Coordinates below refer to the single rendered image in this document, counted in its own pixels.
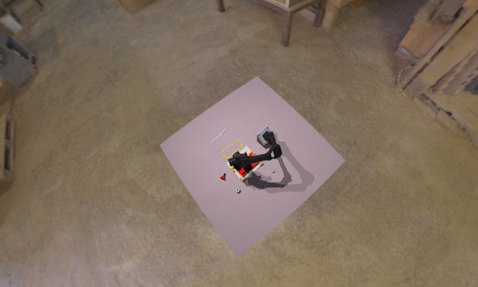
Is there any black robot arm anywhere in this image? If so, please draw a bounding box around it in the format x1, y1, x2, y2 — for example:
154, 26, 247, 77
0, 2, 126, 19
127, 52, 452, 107
228, 131, 282, 171

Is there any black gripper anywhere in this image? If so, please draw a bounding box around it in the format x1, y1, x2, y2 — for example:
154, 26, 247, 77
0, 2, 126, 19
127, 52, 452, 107
232, 151, 253, 173

